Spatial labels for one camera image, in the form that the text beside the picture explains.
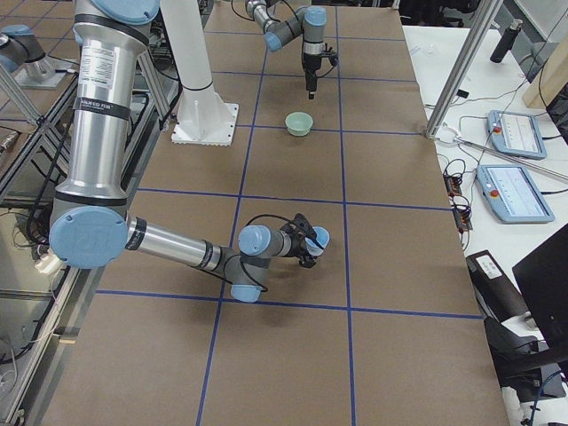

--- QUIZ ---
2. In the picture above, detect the black box device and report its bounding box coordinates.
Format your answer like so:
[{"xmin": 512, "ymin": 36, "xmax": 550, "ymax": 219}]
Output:
[{"xmin": 466, "ymin": 250, "xmax": 528, "ymax": 322}]

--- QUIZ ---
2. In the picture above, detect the black water bottle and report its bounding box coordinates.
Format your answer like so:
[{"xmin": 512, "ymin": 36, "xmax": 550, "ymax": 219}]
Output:
[{"xmin": 490, "ymin": 19, "xmax": 524, "ymax": 63}]

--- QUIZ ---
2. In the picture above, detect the metal rod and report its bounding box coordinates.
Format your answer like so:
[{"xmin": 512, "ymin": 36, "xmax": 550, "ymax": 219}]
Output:
[{"xmin": 455, "ymin": 137, "xmax": 568, "ymax": 181}]

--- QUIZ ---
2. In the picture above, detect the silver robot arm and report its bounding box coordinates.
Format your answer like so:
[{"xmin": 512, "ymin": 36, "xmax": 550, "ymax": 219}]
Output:
[
  {"xmin": 245, "ymin": 1, "xmax": 338, "ymax": 99},
  {"xmin": 49, "ymin": 1, "xmax": 329, "ymax": 303}
]

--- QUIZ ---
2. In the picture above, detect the white pedestal column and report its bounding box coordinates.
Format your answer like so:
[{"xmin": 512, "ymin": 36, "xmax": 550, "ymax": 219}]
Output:
[{"xmin": 160, "ymin": 0, "xmax": 239, "ymax": 146}]

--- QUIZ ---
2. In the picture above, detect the small electronics board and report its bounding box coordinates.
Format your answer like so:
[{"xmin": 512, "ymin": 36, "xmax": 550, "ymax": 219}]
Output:
[{"xmin": 443, "ymin": 174, "xmax": 462, "ymax": 197}]

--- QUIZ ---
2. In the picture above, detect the far blue teach pendant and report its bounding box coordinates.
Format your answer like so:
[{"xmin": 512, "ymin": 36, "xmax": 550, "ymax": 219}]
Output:
[{"xmin": 487, "ymin": 110, "xmax": 548, "ymax": 160}]

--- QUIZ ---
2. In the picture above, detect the black camera cable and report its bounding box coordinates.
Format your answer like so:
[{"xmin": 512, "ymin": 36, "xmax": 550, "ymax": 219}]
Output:
[
  {"xmin": 230, "ymin": 0, "xmax": 341, "ymax": 79},
  {"xmin": 230, "ymin": 213, "xmax": 325, "ymax": 294}
]

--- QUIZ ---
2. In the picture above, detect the wooden board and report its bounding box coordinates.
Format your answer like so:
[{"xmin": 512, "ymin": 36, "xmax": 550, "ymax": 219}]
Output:
[{"xmin": 522, "ymin": 36, "xmax": 568, "ymax": 109}]

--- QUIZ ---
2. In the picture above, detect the mint green bowl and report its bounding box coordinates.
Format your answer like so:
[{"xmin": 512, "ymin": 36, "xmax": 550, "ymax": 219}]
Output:
[{"xmin": 285, "ymin": 111, "xmax": 313, "ymax": 137}]

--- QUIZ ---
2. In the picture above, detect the blue teach pendant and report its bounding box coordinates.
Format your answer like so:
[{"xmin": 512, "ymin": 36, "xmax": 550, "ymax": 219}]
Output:
[
  {"xmin": 476, "ymin": 164, "xmax": 555, "ymax": 225},
  {"xmin": 487, "ymin": 110, "xmax": 548, "ymax": 160}
]

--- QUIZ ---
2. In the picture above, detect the aluminium side frame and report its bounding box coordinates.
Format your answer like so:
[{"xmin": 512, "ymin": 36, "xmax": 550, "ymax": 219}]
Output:
[{"xmin": 132, "ymin": 17, "xmax": 172, "ymax": 130}]

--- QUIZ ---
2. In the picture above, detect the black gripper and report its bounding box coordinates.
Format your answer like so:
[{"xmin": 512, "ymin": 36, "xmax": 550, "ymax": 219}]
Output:
[
  {"xmin": 281, "ymin": 213, "xmax": 317, "ymax": 268},
  {"xmin": 302, "ymin": 52, "xmax": 322, "ymax": 99}
]

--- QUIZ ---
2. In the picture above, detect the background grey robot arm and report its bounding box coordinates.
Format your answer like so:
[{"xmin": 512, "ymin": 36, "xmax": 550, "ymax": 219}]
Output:
[{"xmin": 1, "ymin": 24, "xmax": 76, "ymax": 90}]

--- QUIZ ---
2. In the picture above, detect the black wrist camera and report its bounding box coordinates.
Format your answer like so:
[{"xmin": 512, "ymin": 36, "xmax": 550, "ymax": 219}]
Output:
[{"xmin": 322, "ymin": 43, "xmax": 339, "ymax": 67}]

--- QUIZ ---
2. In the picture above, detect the near blue teach pendant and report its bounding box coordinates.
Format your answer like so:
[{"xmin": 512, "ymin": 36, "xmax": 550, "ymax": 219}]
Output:
[{"xmin": 476, "ymin": 164, "xmax": 555, "ymax": 225}]

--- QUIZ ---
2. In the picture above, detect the black computer monitor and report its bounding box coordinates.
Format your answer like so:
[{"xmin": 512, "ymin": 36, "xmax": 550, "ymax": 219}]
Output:
[{"xmin": 512, "ymin": 225, "xmax": 567, "ymax": 351}]

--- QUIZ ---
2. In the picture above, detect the light blue plastic cup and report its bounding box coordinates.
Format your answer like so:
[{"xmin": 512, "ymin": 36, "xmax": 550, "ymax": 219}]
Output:
[{"xmin": 305, "ymin": 226, "xmax": 330, "ymax": 257}]

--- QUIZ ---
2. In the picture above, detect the aluminium frame post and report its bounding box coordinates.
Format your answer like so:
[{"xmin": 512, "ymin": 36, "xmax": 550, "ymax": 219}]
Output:
[{"xmin": 424, "ymin": 0, "xmax": 503, "ymax": 139}]

